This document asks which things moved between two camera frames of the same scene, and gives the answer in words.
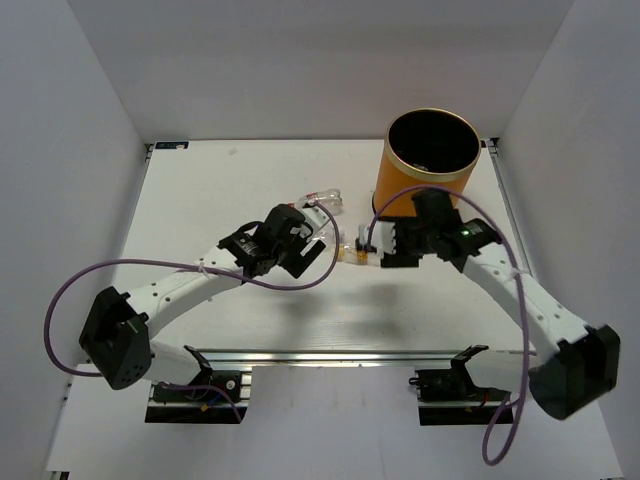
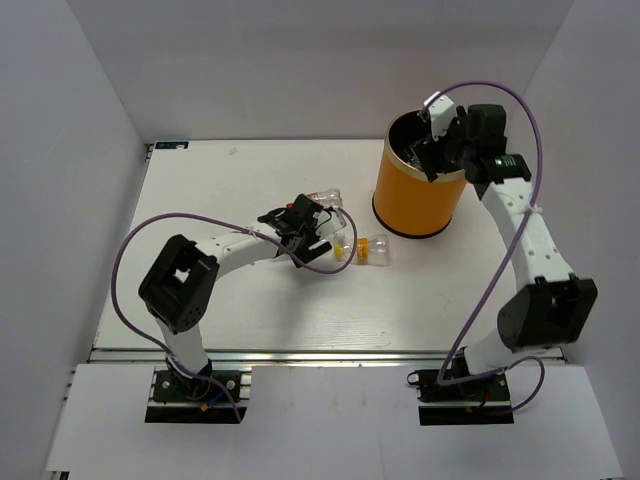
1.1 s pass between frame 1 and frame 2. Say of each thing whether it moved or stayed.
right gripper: moved
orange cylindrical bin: stayed
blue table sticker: stayed
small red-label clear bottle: stayed
